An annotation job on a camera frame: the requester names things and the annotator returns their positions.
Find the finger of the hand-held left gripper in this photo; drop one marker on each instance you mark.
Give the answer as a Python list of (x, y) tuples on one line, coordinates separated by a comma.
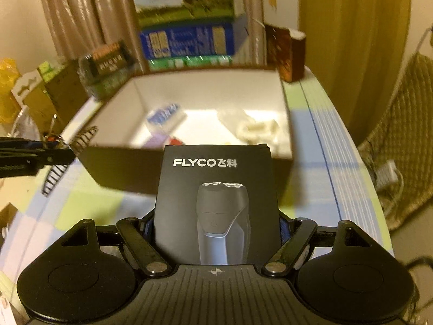
[(18, 172), (37, 154)]

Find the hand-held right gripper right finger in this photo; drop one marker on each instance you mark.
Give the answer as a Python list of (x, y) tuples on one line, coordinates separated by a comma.
[(284, 231)]

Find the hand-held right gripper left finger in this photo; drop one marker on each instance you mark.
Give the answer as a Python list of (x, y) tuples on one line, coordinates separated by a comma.
[(148, 232)]

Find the brown cardboard box white inside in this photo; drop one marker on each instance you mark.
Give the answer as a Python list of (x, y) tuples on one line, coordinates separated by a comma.
[(105, 169)]

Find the black shaver box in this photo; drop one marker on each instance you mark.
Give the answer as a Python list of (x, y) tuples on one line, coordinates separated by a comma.
[(216, 176)]

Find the red snack packet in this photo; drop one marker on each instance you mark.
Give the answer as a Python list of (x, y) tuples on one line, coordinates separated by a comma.
[(176, 141)]

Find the desktop with plaid tablecloth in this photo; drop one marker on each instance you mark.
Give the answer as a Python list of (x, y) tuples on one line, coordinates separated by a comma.
[(314, 142)]

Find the small orange object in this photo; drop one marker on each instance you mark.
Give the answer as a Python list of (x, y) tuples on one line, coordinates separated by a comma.
[(51, 138)]

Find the olive cardboard carton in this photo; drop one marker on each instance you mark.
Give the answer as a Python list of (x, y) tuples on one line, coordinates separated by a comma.
[(32, 103)]

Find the yellow plastic bag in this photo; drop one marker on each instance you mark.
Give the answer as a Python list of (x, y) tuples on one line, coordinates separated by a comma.
[(8, 89)]

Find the brown cardboard carton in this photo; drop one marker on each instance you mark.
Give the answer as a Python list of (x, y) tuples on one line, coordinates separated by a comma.
[(62, 84)]

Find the green tissue pack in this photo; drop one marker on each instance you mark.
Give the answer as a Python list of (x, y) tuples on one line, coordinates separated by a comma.
[(50, 67)]

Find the purple packet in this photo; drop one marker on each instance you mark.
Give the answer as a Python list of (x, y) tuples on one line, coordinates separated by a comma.
[(157, 139)]

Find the white plastic item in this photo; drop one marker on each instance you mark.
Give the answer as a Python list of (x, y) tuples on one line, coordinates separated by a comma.
[(258, 128)]

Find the dark green snack package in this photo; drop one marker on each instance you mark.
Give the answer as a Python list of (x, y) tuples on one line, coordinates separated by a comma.
[(108, 62)]

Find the white power adapter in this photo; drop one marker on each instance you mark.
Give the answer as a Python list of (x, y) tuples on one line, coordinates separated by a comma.
[(387, 174)]

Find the blue and white packet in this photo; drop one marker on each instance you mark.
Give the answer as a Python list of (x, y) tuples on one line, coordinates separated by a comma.
[(165, 115)]

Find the beige curtain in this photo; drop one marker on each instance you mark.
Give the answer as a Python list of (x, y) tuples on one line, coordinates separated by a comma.
[(77, 13)]

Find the woven wicker chair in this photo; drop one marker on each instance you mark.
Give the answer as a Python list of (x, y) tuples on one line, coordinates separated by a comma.
[(406, 125)]

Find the green box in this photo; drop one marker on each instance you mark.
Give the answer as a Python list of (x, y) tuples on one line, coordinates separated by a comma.
[(189, 62)]

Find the small dark brown box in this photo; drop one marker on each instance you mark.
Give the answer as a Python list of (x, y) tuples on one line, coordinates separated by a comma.
[(286, 52)]

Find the blue printed box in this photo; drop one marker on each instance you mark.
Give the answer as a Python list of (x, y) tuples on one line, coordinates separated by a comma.
[(187, 40)]

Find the yellow curtain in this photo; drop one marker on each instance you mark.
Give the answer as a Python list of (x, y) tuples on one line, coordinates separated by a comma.
[(351, 40)]

